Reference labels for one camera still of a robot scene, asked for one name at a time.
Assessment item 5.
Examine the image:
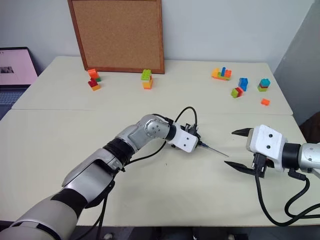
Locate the yellow blue red block cluster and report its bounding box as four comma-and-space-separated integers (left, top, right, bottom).
211, 66, 233, 82

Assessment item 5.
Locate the green yellow orange block stack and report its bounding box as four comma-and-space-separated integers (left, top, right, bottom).
141, 68, 154, 90

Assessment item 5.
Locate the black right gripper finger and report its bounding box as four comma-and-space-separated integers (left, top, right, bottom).
231, 127, 256, 139
223, 160, 257, 176

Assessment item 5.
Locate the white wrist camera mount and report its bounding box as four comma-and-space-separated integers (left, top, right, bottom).
245, 124, 289, 174
171, 123, 200, 154

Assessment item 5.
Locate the dark brown seat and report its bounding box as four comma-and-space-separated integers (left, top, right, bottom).
299, 113, 320, 145

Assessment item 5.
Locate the grey partition panel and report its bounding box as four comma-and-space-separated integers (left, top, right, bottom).
273, 0, 320, 127

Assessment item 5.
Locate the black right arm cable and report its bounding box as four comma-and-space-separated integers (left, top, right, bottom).
254, 167, 320, 227

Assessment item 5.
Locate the wood framed cork board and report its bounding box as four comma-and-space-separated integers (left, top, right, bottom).
67, 0, 166, 75

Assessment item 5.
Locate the blue toy block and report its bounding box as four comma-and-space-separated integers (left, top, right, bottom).
237, 77, 249, 92

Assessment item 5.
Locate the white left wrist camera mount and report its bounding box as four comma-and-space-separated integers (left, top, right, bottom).
171, 123, 200, 154

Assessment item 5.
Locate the grey laptop with pink screen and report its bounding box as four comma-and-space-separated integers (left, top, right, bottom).
0, 46, 39, 119

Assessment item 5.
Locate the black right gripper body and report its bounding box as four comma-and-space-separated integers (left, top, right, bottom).
250, 152, 274, 179

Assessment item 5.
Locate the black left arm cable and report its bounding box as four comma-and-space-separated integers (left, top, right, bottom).
93, 106, 200, 240

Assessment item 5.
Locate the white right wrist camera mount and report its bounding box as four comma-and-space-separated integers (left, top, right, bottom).
245, 124, 289, 174

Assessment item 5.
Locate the red and orange block stack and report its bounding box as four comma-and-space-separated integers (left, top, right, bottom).
87, 77, 102, 92

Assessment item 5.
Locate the teal red green block stack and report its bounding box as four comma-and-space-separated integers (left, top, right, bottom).
257, 77, 272, 93

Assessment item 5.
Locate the orange and green block stack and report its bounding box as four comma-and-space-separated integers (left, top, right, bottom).
87, 68, 102, 83

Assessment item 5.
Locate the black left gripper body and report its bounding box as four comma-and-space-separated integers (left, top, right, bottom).
184, 123, 202, 142

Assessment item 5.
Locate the metal screwdriver bit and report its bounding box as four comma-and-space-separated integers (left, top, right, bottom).
206, 145, 230, 158

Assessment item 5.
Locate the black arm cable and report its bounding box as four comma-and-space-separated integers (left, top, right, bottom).
254, 167, 320, 227
93, 106, 200, 240

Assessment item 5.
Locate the green red orange block stack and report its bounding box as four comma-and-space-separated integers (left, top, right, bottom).
230, 86, 245, 99

